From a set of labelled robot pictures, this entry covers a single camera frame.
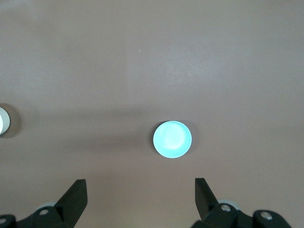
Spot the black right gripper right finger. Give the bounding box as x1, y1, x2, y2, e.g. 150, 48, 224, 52
190, 178, 239, 228

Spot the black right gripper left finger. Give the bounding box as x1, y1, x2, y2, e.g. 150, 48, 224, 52
30, 179, 88, 228

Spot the blue bowl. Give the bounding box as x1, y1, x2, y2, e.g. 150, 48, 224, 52
152, 120, 192, 159

